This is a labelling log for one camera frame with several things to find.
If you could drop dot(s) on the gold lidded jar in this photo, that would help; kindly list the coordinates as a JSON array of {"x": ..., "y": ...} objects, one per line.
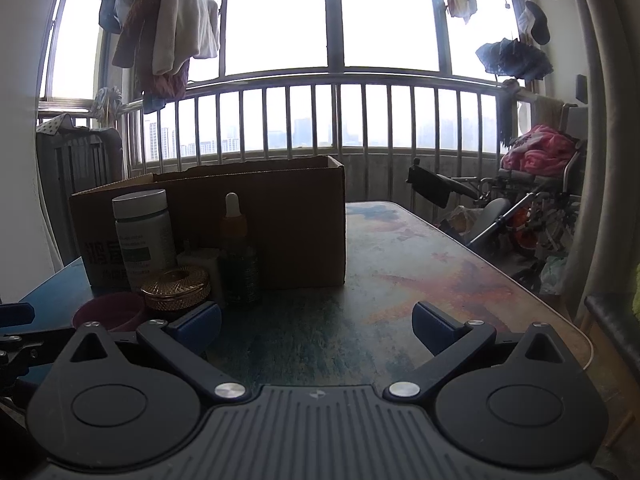
[{"x": 175, "y": 285}]

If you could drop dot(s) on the grey hanging bag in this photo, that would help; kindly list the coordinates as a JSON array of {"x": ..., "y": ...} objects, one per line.
[{"x": 110, "y": 12}]

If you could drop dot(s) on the cream fleece jacket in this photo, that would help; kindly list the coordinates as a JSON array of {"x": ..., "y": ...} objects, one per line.
[{"x": 185, "y": 25}]

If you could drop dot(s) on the maroon quilted jacket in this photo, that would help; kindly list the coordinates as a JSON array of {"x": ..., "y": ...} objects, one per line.
[{"x": 137, "y": 35}]

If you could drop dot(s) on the dark cushioned bench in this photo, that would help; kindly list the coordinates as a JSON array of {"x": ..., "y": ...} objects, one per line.
[{"x": 615, "y": 317}]

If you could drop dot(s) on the white dotted cloth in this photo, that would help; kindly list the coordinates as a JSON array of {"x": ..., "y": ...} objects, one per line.
[{"x": 52, "y": 125}]

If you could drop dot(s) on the metal balcony railing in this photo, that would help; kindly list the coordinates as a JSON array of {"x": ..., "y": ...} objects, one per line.
[{"x": 300, "y": 78}]

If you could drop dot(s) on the dark scarf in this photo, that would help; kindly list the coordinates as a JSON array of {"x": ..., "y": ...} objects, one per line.
[{"x": 505, "y": 115}]

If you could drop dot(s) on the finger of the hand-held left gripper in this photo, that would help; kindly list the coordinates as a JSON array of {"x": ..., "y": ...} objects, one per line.
[
  {"x": 25, "y": 345},
  {"x": 17, "y": 314}
]

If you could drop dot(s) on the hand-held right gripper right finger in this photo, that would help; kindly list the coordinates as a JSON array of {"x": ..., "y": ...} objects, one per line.
[{"x": 435, "y": 325}]

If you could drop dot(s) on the window frame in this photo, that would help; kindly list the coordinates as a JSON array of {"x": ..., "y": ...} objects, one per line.
[{"x": 332, "y": 10}]

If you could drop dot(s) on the white charger plug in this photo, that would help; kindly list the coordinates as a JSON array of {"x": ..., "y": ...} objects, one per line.
[{"x": 205, "y": 260}]

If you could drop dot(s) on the grey folded rack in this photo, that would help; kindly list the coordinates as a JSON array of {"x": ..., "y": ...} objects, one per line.
[{"x": 75, "y": 160}]

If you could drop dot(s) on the red plastic item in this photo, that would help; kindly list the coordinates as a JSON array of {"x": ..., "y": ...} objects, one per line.
[{"x": 522, "y": 225}]

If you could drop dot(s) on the purple cup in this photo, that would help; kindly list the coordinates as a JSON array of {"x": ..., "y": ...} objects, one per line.
[{"x": 107, "y": 310}]

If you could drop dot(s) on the wheelchair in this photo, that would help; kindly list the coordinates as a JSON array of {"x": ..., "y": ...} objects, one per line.
[{"x": 440, "y": 185}]

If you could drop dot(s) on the pink blanket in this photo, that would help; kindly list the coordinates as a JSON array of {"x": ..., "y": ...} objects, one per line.
[{"x": 537, "y": 152}]

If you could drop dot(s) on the blue cloth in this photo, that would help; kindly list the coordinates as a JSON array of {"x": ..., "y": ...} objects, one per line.
[{"x": 152, "y": 104}]

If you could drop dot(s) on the glass dropper bottle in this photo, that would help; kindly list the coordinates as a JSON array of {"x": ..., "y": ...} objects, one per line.
[{"x": 240, "y": 265}]

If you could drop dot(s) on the pale plastic bag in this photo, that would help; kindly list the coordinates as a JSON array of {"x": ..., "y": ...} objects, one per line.
[{"x": 554, "y": 274}]

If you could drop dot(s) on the brown cardboard box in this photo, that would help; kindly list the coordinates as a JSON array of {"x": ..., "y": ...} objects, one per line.
[{"x": 290, "y": 220}]

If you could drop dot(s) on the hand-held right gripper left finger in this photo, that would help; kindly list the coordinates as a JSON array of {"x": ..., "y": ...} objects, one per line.
[{"x": 200, "y": 322}]

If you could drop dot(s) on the white pill bottle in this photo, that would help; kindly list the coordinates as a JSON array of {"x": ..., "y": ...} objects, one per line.
[{"x": 142, "y": 240}]

